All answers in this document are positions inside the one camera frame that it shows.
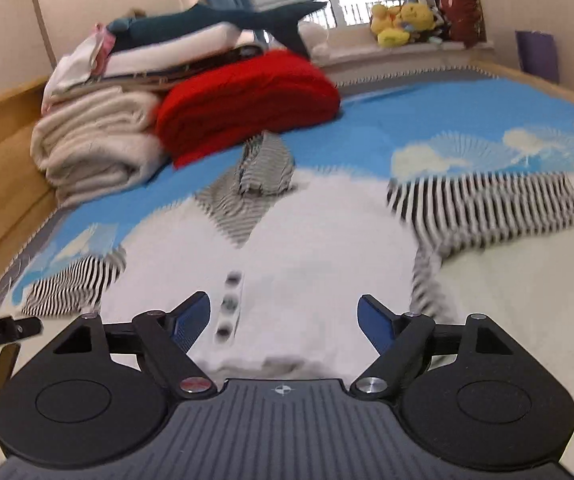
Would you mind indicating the pink white cloth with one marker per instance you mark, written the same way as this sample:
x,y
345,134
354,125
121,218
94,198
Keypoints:
x,y
79,65

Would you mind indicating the yellow plush toy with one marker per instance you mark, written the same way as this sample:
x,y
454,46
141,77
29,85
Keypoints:
x,y
389,27
419,15

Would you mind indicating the stack of folded white linens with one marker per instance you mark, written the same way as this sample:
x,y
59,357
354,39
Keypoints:
x,y
167,77

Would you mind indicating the blue white printed blanket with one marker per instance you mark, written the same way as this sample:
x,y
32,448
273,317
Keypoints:
x,y
417,120

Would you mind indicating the beige folded blanket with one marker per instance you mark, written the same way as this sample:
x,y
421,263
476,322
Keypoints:
x,y
97,145

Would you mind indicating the white folded blanket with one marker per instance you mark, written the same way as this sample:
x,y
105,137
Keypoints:
x,y
177,45

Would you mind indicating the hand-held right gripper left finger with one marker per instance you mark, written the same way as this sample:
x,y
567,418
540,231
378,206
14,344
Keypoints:
x,y
192,321

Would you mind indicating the red cushion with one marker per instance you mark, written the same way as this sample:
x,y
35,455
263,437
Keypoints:
x,y
462,10

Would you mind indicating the wooden bed frame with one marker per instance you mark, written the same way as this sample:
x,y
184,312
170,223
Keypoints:
x,y
2,160

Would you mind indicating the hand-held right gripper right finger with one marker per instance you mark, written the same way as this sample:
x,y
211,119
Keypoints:
x,y
374,322

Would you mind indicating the purple box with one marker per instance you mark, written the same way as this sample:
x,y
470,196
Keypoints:
x,y
537,57

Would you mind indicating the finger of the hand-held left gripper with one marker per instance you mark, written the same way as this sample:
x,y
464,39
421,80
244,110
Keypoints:
x,y
22,329

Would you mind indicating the white windowsill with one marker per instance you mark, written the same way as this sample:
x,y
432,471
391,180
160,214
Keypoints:
x,y
417,55

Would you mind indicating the white sweater with striped sleeves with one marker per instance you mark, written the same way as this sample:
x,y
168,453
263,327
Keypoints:
x,y
317,240

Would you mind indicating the dark blue shark plush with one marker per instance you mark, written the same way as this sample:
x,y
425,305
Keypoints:
x,y
207,22

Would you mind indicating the red folded knit blanket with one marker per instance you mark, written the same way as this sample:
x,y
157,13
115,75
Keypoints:
x,y
252,100

